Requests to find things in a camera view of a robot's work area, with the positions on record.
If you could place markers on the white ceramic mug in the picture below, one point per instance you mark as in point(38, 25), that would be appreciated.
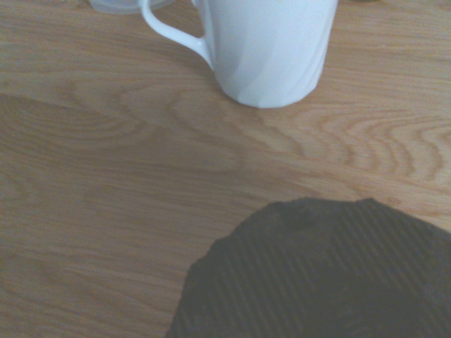
point(267, 53)

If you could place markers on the large clear jug green lid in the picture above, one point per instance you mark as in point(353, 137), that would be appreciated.
point(116, 4)

